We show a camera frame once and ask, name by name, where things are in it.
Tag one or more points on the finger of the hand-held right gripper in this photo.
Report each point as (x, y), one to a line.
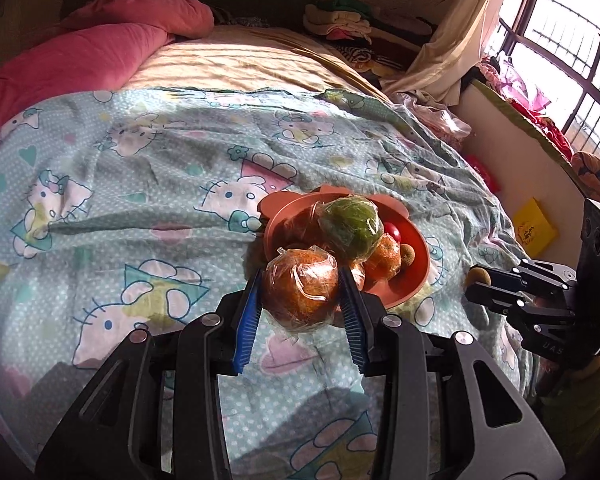
(500, 300)
(530, 272)

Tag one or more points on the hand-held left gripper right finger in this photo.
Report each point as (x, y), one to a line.
(352, 315)

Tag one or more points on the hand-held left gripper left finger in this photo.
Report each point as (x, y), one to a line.
(247, 320)

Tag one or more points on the brown longan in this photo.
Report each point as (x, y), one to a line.
(477, 276)
(407, 252)

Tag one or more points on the terracotta plastic plate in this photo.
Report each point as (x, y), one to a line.
(410, 285)

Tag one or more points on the large green citrus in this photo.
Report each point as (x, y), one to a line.
(350, 227)

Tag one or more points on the red tomato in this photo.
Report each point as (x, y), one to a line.
(392, 232)

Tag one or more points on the person's right forearm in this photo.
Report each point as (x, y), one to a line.
(585, 400)

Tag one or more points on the yellow box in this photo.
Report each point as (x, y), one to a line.
(532, 227)

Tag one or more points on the red plastic bag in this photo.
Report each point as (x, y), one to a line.
(482, 172)

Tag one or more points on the orange black patterned cushion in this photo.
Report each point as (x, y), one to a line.
(595, 172)

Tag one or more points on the green trimmed mat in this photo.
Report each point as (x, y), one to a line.
(510, 115)

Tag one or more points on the pink crumpled clothes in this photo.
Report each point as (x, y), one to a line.
(530, 110)

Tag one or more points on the pink patterned cloth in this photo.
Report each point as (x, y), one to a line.
(440, 120)

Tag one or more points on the cartoon cat printed blanket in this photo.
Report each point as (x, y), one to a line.
(130, 185)

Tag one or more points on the cream curtain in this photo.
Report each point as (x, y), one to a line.
(455, 45)

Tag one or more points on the black white striped garment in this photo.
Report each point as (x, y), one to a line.
(370, 60)

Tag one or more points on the barred window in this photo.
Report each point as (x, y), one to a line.
(555, 15)

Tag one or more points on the beige striped bed sheet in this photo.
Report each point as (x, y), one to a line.
(255, 60)

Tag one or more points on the pile of folded clothes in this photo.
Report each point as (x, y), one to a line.
(360, 17)

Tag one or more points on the dark striped cloth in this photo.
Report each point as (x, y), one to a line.
(240, 17)

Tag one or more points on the pink pillows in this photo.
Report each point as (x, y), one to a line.
(80, 55)

